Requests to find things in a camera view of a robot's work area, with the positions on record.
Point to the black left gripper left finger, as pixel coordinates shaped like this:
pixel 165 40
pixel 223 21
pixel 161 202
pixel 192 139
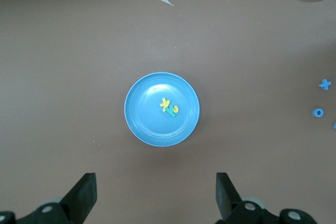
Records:
pixel 78 203

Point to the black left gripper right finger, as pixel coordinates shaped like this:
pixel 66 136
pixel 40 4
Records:
pixel 228 203

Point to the yellow foam letter k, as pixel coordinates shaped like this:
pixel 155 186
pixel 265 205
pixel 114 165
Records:
pixel 165 104

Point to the brown table cover sheet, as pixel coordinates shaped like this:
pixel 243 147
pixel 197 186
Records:
pixel 78 51

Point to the blue foam letter m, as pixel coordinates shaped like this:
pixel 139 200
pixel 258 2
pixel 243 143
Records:
pixel 335 125

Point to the teal foam letter y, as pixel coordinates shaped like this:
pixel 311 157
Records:
pixel 171 111

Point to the blue foam letter o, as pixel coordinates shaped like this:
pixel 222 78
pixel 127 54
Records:
pixel 314 112

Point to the blue foam letter x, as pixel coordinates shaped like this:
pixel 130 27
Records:
pixel 325 84

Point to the blue plate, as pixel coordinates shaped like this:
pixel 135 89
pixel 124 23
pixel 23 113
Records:
pixel 141 121

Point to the yellow foam letter s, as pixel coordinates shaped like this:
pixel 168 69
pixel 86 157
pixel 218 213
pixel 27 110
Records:
pixel 176 109

